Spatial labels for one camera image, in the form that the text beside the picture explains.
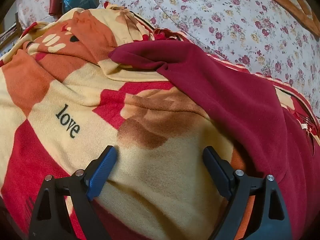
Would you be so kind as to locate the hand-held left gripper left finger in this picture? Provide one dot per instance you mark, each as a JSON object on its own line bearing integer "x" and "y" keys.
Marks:
{"x": 102, "y": 172}

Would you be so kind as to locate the maroon fleece garment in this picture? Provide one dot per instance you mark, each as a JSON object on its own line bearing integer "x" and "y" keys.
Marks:
{"x": 225, "y": 92}

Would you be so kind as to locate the red cream printed blanket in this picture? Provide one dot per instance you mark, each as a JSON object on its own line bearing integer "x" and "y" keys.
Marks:
{"x": 75, "y": 92}

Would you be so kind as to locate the wooden furniture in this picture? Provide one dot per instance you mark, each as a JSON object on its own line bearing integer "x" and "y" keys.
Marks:
{"x": 10, "y": 35}

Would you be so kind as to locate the floral bedsheet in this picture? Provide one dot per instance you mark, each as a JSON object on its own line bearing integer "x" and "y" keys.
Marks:
{"x": 212, "y": 12}

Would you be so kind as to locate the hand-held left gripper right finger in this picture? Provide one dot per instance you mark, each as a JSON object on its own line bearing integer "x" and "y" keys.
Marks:
{"x": 217, "y": 171}

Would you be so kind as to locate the floral pillow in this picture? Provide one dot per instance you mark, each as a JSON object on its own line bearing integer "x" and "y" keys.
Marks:
{"x": 32, "y": 0}

